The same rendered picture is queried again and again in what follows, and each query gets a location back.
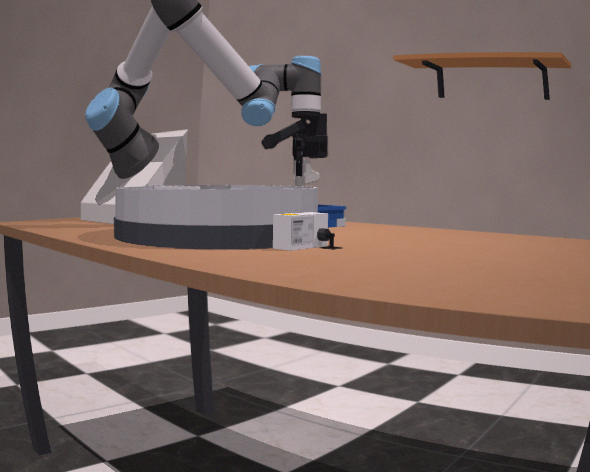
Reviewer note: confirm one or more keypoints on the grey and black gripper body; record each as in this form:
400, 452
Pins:
315, 146

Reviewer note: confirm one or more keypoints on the blue open crate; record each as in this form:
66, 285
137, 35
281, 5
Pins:
335, 215

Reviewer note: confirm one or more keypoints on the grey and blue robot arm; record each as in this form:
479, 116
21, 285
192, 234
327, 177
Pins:
110, 114

